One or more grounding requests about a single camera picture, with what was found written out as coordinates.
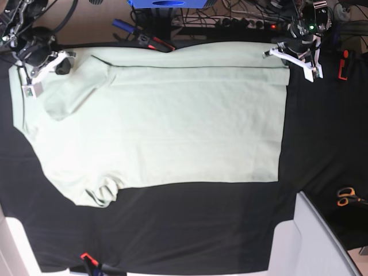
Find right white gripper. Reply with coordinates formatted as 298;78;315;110
14;40;75;98

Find blue box top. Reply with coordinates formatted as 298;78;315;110
128;0;207;9

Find red black clamp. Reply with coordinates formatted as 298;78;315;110
80;252;127;276
338;49;350;81
137;34;175;53

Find white power strip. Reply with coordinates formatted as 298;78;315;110
215;17;264;29

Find white foam block left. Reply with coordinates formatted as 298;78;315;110
1;212;71;276

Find red black clamp bottom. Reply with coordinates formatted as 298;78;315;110
80;252;127;276

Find red black clamp top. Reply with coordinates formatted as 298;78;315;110
137;34;175;53

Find black table cloth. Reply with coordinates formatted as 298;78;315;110
1;53;367;275

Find white foam block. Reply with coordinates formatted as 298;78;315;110
267;192;361;276
1;212;71;276

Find orange handled scissors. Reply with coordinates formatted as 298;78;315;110
336;187;367;207

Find blue handled tool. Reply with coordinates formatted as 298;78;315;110
112;19;135;34

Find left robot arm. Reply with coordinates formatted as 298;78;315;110
263;1;331;82

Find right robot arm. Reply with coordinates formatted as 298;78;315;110
1;0;78;98

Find red black clamp right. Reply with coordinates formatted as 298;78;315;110
338;49;350;81

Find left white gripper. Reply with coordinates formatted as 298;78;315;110
263;34;324;82

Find white foam block right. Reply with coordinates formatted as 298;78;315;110
267;192;361;276

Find light green T-shirt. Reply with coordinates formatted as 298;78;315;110
9;42;290;208

